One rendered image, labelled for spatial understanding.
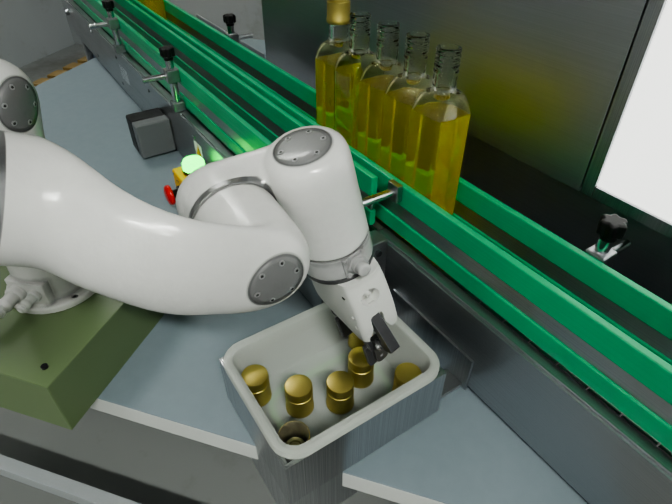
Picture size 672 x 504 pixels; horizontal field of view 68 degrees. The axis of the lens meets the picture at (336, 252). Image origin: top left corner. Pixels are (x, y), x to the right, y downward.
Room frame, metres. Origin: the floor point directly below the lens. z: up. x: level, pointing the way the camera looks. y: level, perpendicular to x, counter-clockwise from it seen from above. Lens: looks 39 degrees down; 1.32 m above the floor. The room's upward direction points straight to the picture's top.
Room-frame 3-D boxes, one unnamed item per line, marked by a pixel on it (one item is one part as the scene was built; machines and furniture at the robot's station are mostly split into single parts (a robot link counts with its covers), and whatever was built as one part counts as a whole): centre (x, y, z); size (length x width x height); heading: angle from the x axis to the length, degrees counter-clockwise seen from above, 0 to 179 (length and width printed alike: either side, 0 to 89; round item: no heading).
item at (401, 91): (0.64, -0.10, 0.99); 0.06 x 0.06 x 0.21; 34
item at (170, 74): (1.01, 0.36, 0.94); 0.07 x 0.04 x 0.13; 123
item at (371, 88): (0.69, -0.07, 0.99); 0.06 x 0.06 x 0.21; 34
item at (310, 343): (0.39, 0.01, 0.80); 0.22 x 0.17 x 0.09; 123
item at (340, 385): (0.38, -0.01, 0.79); 0.04 x 0.04 x 0.04
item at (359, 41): (0.74, -0.03, 1.12); 0.03 x 0.03 x 0.05
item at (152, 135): (1.10, 0.43, 0.79); 0.08 x 0.08 x 0.08; 33
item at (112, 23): (1.40, 0.61, 0.94); 0.07 x 0.04 x 0.13; 123
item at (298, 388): (0.37, 0.05, 0.79); 0.04 x 0.04 x 0.04
